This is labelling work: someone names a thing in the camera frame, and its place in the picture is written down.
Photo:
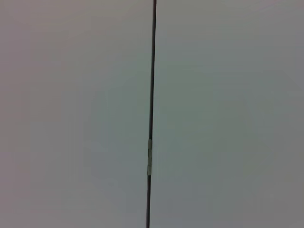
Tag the pale strip in wall seam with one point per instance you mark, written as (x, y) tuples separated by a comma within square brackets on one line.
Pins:
[(149, 156)]

